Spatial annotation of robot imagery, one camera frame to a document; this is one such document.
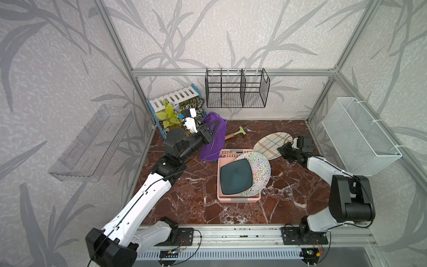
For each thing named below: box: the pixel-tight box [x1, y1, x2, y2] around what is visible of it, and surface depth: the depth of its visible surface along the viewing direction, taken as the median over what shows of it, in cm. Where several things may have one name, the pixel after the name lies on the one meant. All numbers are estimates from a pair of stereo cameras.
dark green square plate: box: [220, 158, 253, 195], surface depth 95 cm
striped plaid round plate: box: [252, 131, 294, 161], surface depth 104 cm
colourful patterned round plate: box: [235, 151, 272, 198], surface depth 86 cm
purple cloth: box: [199, 111, 227, 162], surface depth 64 cm
